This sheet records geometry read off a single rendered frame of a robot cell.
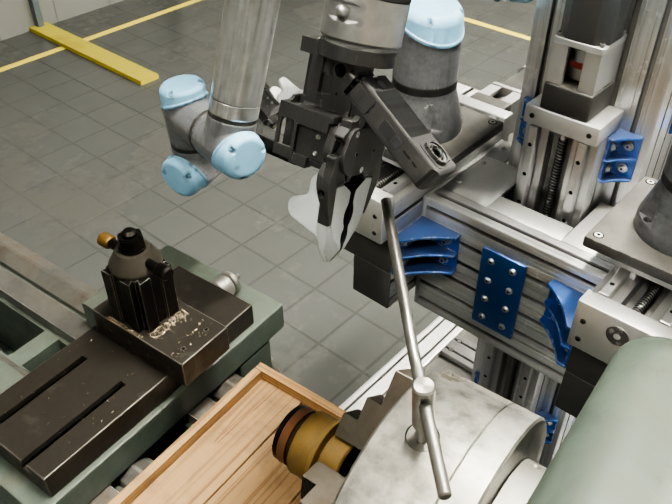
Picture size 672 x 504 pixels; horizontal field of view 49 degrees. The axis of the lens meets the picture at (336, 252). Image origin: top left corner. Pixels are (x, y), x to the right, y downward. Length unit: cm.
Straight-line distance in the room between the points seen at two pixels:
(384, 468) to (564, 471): 17
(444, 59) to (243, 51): 38
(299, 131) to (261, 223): 239
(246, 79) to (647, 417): 67
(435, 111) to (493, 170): 20
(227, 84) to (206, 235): 201
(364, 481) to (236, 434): 48
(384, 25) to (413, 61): 63
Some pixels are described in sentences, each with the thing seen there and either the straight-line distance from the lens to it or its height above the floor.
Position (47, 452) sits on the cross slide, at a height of 97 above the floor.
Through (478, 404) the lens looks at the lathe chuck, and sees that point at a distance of 80.
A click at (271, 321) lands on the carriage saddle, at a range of 133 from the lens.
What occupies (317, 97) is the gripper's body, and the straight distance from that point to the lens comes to 70.
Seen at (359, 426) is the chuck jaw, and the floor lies 114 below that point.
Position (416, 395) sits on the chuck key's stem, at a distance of 68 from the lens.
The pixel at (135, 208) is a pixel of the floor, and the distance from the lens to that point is 326.
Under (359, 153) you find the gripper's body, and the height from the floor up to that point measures 148.
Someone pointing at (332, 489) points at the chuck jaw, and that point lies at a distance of 87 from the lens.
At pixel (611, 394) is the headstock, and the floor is 124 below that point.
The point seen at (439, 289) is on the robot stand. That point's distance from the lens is 147.
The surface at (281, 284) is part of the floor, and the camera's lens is 277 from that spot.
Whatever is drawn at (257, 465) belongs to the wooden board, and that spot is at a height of 88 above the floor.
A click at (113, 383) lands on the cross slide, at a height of 97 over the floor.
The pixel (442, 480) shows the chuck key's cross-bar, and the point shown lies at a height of 130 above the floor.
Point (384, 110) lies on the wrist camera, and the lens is 66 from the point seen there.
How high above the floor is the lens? 184
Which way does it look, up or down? 39 degrees down
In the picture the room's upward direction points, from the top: straight up
